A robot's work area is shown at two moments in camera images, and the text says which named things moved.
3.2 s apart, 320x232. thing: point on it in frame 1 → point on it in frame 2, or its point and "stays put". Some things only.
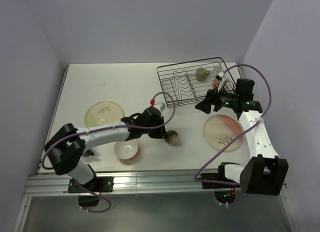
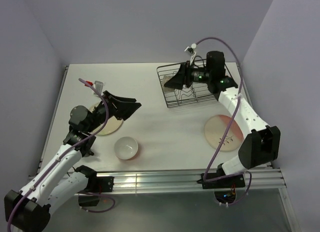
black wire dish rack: [187, 82] stays put
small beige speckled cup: [171, 138] → [167, 89]
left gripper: [161, 133] → [125, 107]
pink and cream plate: [221, 130] stays put
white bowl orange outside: [125, 149] stays put
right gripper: [212, 97] → [177, 82]
